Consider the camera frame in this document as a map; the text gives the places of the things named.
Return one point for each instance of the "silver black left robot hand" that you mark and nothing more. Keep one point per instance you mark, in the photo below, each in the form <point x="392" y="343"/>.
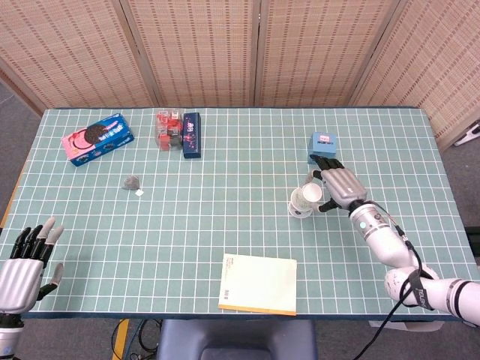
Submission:
<point x="18" y="281"/>

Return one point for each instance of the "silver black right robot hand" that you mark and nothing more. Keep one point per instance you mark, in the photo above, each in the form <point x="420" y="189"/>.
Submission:
<point x="343" y="187"/>

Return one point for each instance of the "white paper cup printed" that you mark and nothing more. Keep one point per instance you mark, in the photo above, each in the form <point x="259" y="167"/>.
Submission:
<point x="300" y="207"/>

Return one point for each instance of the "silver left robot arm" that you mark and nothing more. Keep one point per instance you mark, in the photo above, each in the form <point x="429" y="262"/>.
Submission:
<point x="8" y="335"/>

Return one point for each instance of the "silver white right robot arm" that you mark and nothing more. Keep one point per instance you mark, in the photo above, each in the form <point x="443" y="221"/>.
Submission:
<point x="386" y="240"/>

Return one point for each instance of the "light blue cube box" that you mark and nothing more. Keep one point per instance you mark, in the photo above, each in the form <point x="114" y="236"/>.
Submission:
<point x="322" y="144"/>

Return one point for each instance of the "green grid tablecloth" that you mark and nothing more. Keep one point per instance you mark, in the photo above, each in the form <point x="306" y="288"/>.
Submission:
<point x="232" y="210"/>

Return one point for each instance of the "pale yellow notebook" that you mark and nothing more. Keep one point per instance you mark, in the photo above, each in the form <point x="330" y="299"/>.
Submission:
<point x="258" y="283"/>

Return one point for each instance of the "white stand foot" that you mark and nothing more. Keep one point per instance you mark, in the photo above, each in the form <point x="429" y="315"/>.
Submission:
<point x="468" y="135"/>

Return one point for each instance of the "bamboo folding screen panel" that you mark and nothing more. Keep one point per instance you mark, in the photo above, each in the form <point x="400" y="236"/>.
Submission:
<point x="195" y="48"/>
<point x="435" y="63"/>
<point x="322" y="48"/>
<point x="63" y="52"/>

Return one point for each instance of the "small white tag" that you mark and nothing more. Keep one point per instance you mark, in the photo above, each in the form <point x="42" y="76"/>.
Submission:
<point x="139" y="193"/>

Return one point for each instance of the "dark blue slim box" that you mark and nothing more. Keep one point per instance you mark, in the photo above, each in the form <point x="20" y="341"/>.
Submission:
<point x="192" y="135"/>

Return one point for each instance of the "pink blue cookie box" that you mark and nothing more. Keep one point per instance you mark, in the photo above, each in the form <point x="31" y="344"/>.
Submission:
<point x="98" y="138"/>

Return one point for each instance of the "clear box with red items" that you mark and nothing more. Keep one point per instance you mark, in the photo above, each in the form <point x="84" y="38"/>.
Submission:
<point x="168" y="131"/>

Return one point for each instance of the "dark blue chair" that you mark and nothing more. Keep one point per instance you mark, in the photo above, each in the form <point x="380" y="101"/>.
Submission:
<point x="236" y="339"/>

